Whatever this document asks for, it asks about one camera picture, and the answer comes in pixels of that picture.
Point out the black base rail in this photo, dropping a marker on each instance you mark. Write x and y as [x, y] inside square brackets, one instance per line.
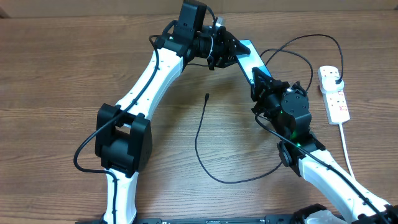
[313, 214]

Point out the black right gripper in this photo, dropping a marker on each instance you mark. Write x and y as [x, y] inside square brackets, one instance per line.
[267, 87]

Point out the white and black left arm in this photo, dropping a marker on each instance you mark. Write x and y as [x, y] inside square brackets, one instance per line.
[124, 139]

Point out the white power strip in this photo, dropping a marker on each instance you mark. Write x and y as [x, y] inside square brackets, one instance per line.
[335, 103]

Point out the white charger plug adapter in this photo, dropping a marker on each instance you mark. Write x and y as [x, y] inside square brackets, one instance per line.
[330, 85]

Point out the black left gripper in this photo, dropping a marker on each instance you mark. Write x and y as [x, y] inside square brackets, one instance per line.
[226, 47]

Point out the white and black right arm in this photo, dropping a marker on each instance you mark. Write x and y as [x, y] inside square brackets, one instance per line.
[287, 108]

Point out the Samsung Galaxy smartphone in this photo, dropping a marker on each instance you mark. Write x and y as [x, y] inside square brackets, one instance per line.
[248, 61]

